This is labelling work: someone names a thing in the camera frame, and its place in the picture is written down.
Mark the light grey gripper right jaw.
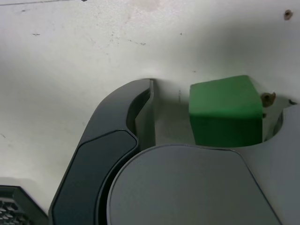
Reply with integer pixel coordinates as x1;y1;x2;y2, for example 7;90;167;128
106;104;300;225

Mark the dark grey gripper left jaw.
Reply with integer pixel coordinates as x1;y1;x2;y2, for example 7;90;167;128
48;79;157;225

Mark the green cube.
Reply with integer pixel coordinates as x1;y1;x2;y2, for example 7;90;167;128
189;75;263;148

